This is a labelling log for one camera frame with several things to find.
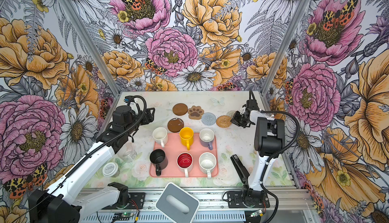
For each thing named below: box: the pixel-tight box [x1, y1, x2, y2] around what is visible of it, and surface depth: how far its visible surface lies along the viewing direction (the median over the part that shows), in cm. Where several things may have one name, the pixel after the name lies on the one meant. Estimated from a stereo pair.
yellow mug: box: [178, 126, 194, 151], surface depth 89 cm
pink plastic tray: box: [149, 132, 219, 179], surface depth 85 cm
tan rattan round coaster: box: [215, 115, 232, 129], surface depth 104 cm
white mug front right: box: [198, 152, 217, 180], surface depth 82 cm
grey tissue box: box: [155, 182, 200, 223], surface depth 71 cm
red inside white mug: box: [176, 152, 194, 178], surface depth 82 cm
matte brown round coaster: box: [172, 102, 188, 116], surface depth 114 cm
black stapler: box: [229, 154, 251, 184], surface depth 84 cm
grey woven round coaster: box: [201, 112, 217, 127], surface depth 107 cm
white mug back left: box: [152, 126, 169, 148], surface depth 91 cm
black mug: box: [149, 149, 169, 177], surface depth 82 cm
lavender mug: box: [199, 128, 215, 151], surface depth 91 cm
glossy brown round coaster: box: [167, 117, 184, 133], surface depth 104 cm
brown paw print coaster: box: [187, 105, 205, 120], surface depth 111 cm
